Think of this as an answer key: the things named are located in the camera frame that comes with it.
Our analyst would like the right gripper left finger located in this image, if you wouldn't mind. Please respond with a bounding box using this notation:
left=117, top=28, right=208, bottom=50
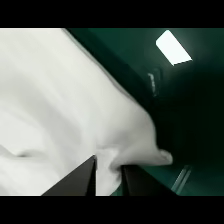
left=41, top=154, right=98, bottom=197

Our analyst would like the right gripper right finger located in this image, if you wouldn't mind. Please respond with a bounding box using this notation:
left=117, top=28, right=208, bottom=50
left=120, top=164, right=178, bottom=197

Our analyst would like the white shirt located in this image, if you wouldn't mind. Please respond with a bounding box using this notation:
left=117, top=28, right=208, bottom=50
left=0, top=27, right=174, bottom=197

